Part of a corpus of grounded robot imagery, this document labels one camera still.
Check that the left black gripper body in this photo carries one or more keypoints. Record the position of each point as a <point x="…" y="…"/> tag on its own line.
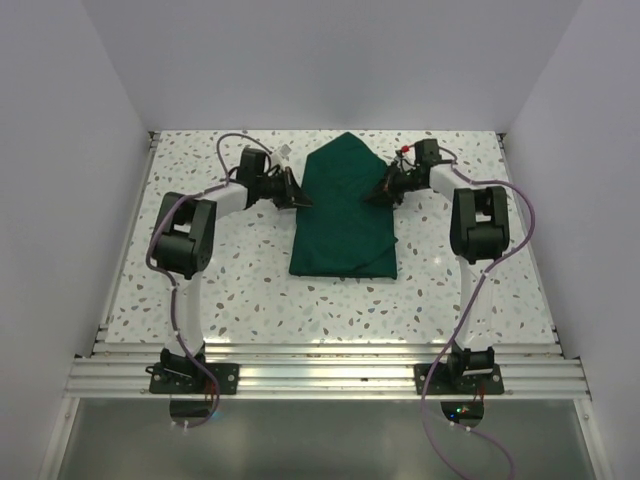
<point x="273" y="188"/>

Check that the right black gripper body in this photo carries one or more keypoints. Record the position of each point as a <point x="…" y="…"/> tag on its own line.
<point x="402" y="182"/>

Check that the green surgical drape cloth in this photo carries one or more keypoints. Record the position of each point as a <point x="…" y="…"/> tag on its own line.
<point x="341" y="235"/>

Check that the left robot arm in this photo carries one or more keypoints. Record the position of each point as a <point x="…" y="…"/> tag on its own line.
<point x="182" y="244"/>

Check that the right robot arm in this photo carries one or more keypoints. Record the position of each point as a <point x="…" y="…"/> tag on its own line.
<point x="479" y="236"/>

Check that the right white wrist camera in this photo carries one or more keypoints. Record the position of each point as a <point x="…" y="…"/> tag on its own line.
<point x="405" y="156"/>

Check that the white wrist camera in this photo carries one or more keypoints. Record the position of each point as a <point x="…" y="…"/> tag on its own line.
<point x="405" y="156"/>
<point x="280" y="155"/>

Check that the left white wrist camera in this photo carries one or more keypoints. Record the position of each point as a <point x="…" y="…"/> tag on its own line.
<point x="280" y="155"/>

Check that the aluminium rail frame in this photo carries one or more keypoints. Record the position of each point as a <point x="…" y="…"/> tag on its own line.
<point x="323" y="338"/>

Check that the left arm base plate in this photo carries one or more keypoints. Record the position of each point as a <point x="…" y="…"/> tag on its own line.
<point x="165" y="382"/>

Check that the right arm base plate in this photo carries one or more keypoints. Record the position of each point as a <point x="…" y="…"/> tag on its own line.
<point x="443" y="382"/>

